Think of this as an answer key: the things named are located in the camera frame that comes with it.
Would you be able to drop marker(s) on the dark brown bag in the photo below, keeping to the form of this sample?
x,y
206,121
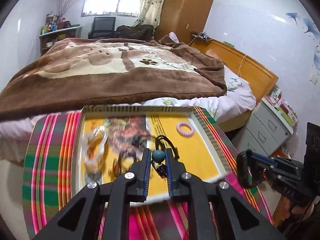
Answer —
x,y
135,31

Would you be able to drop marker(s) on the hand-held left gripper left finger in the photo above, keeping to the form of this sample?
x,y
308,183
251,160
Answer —
x,y
147,172

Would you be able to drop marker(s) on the group of bottles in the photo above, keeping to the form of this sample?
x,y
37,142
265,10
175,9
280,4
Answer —
x,y
53,25

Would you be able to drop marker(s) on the dotted curtain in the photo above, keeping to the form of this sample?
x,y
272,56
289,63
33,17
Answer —
x,y
152,5

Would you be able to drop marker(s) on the vase of dry branches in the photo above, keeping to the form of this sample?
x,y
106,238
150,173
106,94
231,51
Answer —
x,y
66,5

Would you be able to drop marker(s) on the window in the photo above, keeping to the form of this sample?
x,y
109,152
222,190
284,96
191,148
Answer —
x,y
110,3

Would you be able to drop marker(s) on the pink green plaid tablecloth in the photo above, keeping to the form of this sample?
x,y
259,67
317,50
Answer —
x,y
50,167

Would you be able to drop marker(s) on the clear plastic bag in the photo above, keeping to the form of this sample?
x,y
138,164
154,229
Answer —
x,y
93,160

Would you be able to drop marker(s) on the black office chair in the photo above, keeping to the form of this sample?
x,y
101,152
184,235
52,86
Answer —
x,y
102,26

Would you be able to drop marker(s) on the blue dolphin wall sticker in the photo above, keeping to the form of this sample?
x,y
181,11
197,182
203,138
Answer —
x,y
308,26

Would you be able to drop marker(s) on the grey drawer cabinet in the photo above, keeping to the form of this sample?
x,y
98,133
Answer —
x,y
265,132

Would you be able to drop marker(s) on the brown paw print blanket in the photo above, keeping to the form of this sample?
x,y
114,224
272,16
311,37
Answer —
x,y
100,85

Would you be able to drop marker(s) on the power strip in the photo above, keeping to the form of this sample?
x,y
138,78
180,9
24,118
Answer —
x,y
202,37

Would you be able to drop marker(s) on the wooden wardrobe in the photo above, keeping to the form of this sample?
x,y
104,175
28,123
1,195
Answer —
x,y
185,5

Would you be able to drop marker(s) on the patterned cardboard box tray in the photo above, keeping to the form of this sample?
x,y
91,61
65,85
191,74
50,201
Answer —
x,y
200,160

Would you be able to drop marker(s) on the white floral bed sheet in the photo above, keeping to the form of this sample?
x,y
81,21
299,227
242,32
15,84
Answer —
x,y
232,100

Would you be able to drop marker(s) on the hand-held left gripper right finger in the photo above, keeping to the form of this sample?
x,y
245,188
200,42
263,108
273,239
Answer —
x,y
170,172

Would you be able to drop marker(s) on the wooden shelf with bottles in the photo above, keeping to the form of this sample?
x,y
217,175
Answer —
x,y
60,35

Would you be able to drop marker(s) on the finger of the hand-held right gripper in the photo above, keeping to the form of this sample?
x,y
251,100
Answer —
x,y
265,160
258,175

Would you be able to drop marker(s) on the stack of small boxes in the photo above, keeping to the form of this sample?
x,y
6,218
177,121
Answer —
x,y
282,105

